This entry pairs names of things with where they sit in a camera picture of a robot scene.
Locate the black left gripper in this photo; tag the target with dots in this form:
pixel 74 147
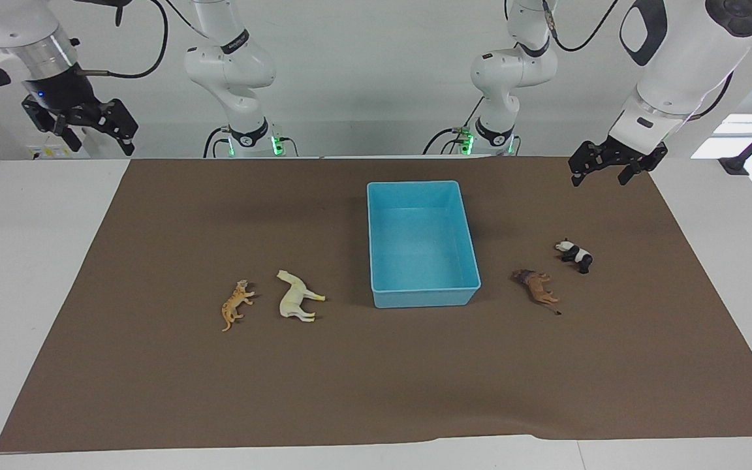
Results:
pixel 637 155

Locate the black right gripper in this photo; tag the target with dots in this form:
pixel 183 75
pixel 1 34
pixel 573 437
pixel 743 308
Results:
pixel 62 94

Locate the black white panda toy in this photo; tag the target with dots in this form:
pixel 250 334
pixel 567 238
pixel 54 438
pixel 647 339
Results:
pixel 578 254

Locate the brown lion toy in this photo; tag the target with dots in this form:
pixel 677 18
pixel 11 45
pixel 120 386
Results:
pixel 536 286

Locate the orange tiger toy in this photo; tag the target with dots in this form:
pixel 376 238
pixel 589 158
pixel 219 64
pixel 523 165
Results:
pixel 235 303

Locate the cream horse toy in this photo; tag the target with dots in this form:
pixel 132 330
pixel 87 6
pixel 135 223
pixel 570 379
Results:
pixel 292 297

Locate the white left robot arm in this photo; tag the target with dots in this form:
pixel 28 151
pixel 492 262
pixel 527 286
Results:
pixel 676 65

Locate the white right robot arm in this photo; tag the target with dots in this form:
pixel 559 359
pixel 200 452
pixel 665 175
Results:
pixel 232 65

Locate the light blue storage box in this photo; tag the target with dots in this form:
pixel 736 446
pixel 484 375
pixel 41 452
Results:
pixel 418 241

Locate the brown table mat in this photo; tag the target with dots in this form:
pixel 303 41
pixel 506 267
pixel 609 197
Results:
pixel 376 372

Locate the white wall socket box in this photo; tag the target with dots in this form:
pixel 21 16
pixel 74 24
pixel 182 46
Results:
pixel 49 152

